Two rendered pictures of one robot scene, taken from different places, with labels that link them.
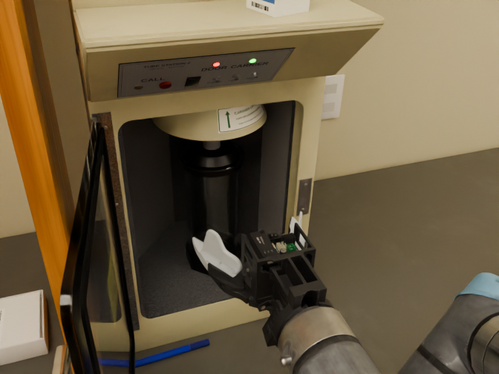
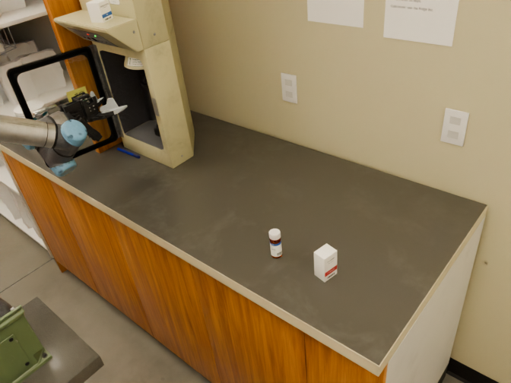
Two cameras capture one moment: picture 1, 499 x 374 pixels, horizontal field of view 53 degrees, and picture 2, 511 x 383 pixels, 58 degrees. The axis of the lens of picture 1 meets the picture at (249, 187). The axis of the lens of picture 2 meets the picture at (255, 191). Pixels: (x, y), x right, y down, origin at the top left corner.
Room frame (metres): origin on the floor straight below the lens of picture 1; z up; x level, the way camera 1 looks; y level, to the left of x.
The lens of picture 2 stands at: (0.32, -1.61, 1.88)
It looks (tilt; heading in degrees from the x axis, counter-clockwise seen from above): 36 degrees down; 66
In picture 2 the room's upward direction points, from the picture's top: 7 degrees counter-clockwise
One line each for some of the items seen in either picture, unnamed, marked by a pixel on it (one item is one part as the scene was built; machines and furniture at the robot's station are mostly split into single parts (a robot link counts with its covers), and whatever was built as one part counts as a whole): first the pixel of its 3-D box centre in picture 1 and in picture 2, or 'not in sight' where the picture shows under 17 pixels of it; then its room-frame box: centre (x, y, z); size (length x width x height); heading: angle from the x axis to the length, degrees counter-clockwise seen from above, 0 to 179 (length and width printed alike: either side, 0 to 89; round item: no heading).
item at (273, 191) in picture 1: (195, 176); (157, 88); (0.73, 0.09, 1.19); 0.26 x 0.24 x 0.35; 111
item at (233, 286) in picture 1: (239, 277); not in sight; (0.45, 0.01, 1.22); 0.09 x 0.05 x 0.02; 55
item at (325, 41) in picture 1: (230, 57); (97, 33); (0.56, 0.03, 1.46); 0.32 x 0.12 x 0.10; 111
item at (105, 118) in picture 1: (119, 241); (107, 94); (0.55, 0.18, 1.19); 0.03 x 0.02 x 0.39; 111
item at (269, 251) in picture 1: (285, 285); (80, 111); (0.42, -0.04, 1.25); 0.12 x 0.08 x 0.09; 21
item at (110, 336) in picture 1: (111, 330); (68, 108); (0.39, 0.15, 1.19); 0.30 x 0.01 x 0.40; 11
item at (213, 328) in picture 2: not in sight; (207, 251); (0.74, -0.09, 0.45); 2.05 x 0.67 x 0.90; 111
